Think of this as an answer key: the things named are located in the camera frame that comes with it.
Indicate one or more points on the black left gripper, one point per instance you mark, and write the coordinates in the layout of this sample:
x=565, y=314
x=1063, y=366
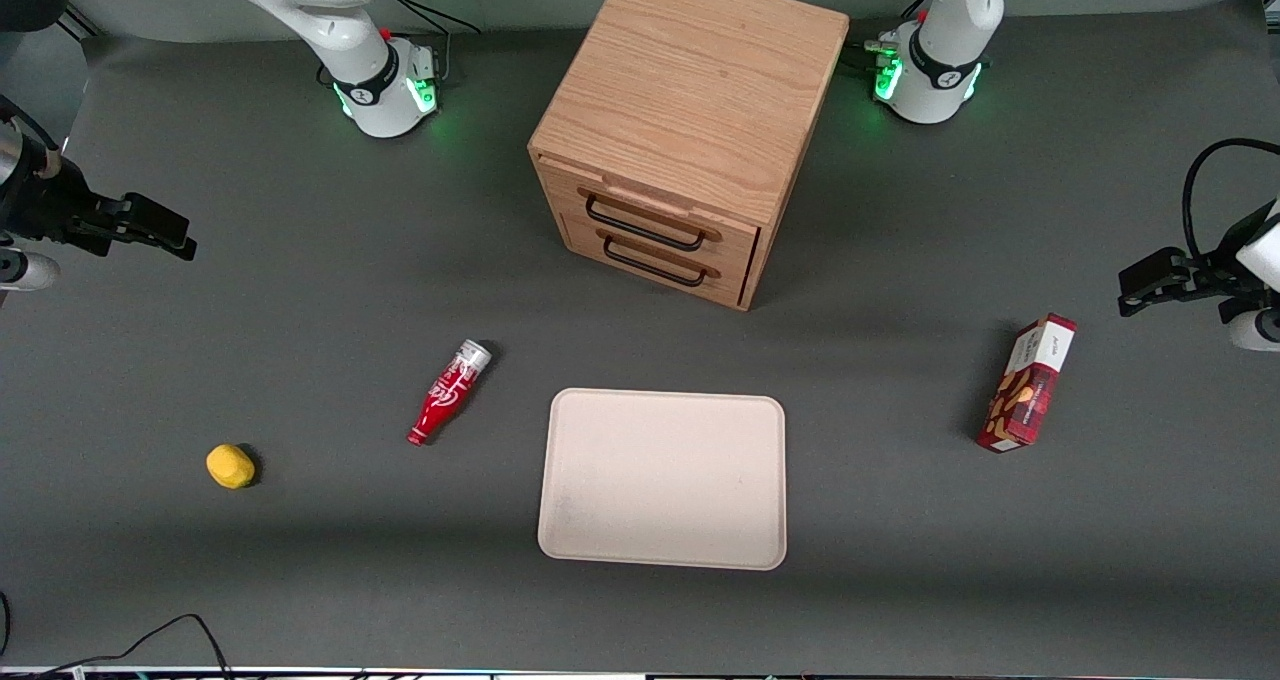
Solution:
x=1224, y=253

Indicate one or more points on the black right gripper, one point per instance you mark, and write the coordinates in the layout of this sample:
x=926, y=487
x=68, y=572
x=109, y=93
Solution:
x=42, y=207

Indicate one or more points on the wooden drawer with notched front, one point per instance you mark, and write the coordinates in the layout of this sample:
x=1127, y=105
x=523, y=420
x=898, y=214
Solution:
x=650, y=200

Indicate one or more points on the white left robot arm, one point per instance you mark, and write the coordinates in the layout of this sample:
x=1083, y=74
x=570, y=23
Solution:
x=945, y=30

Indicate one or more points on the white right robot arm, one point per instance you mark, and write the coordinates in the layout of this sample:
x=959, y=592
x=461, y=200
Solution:
x=330, y=20

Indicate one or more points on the wooden drawer with plain front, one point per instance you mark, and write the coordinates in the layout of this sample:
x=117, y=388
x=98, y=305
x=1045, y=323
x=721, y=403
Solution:
x=670, y=260

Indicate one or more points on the wooden drawer cabinet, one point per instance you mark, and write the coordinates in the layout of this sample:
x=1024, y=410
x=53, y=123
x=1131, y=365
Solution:
x=690, y=90

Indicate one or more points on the red cookie box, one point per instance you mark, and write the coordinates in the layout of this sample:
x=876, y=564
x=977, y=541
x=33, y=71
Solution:
x=1030, y=385

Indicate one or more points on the yellow lemon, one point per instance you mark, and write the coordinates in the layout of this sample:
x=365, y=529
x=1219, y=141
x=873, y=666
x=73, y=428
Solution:
x=230, y=466

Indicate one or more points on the red cola bottle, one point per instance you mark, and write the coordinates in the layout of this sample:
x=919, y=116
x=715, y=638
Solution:
x=445, y=395

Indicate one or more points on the beige plastic tray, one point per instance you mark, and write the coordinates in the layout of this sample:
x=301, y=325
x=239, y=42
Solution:
x=662, y=480

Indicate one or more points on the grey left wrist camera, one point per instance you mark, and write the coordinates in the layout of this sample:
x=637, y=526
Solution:
x=1260, y=330

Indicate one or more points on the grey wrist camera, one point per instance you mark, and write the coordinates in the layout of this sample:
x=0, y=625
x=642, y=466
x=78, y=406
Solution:
x=28, y=270
x=1260, y=330

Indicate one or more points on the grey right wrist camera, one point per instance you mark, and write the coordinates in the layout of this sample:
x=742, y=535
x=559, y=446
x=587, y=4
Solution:
x=28, y=270

